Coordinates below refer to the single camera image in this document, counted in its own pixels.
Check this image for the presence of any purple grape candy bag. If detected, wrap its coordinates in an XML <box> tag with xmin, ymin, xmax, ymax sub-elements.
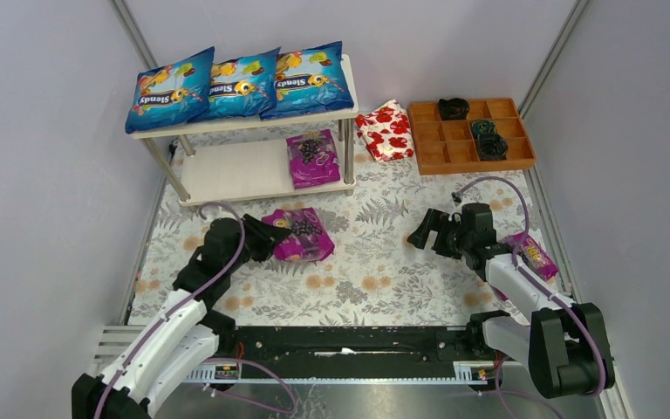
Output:
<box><xmin>262</xmin><ymin>208</ymin><xmax>335</xmax><ymax>263</ymax></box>
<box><xmin>285</xmin><ymin>129</ymin><xmax>341</xmax><ymax>189</ymax></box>
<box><xmin>499</xmin><ymin>232</ymin><xmax>559</xmax><ymax>285</ymax></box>

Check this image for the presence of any blue Slendy candy bag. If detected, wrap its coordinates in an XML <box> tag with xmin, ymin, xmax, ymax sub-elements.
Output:
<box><xmin>125</xmin><ymin>46</ymin><xmax>215</xmax><ymax>134</ymax></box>
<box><xmin>190</xmin><ymin>47</ymin><xmax>280</xmax><ymax>122</ymax></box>

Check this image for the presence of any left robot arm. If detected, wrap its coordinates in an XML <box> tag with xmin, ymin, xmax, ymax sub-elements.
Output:
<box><xmin>71</xmin><ymin>215</ymin><xmax>291</xmax><ymax>418</ymax></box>

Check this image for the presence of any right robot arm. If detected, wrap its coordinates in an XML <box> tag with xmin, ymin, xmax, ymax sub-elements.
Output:
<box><xmin>407</xmin><ymin>203</ymin><xmax>616</xmax><ymax>399</ymax></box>

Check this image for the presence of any white two-tier shelf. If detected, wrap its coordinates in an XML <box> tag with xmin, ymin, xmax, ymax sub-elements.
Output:
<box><xmin>131</xmin><ymin>54</ymin><xmax>359</xmax><ymax>207</ymax></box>

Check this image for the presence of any blue candy bag on shelf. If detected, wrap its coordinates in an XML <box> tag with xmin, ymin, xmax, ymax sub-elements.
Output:
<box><xmin>261</xmin><ymin>41</ymin><xmax>354</xmax><ymax>119</ymax></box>

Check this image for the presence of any wooden compartment tray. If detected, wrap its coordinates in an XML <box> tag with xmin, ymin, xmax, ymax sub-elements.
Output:
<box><xmin>407</xmin><ymin>98</ymin><xmax>537</xmax><ymax>175</ymax></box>

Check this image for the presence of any floral table mat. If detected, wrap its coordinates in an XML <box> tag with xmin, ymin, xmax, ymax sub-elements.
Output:
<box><xmin>129</xmin><ymin>121</ymin><xmax>562</xmax><ymax>328</ymax></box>

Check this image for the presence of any black coiled item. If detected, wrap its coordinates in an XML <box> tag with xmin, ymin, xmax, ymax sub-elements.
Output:
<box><xmin>476</xmin><ymin>133</ymin><xmax>509</xmax><ymax>161</ymax></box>
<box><xmin>437</xmin><ymin>98</ymin><xmax>470</xmax><ymax>120</ymax></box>

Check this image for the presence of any red floral white pouch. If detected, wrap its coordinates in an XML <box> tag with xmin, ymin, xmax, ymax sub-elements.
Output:
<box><xmin>355</xmin><ymin>100</ymin><xmax>415</xmax><ymax>162</ymax></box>

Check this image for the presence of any dark green coiled item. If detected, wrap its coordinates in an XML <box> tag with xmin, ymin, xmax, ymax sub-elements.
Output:
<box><xmin>469</xmin><ymin>119</ymin><xmax>497</xmax><ymax>138</ymax></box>

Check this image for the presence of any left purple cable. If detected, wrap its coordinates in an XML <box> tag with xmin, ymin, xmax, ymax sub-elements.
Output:
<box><xmin>92</xmin><ymin>200</ymin><xmax>298</xmax><ymax>419</ymax></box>

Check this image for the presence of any purple cable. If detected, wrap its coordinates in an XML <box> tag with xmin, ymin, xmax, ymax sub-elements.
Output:
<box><xmin>92</xmin><ymin>200</ymin><xmax>298</xmax><ymax>419</ymax></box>
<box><xmin>451</xmin><ymin>175</ymin><xmax>608</xmax><ymax>419</ymax></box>

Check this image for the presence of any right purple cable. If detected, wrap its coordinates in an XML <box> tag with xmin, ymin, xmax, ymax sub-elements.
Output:
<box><xmin>451</xmin><ymin>175</ymin><xmax>608</xmax><ymax>419</ymax></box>

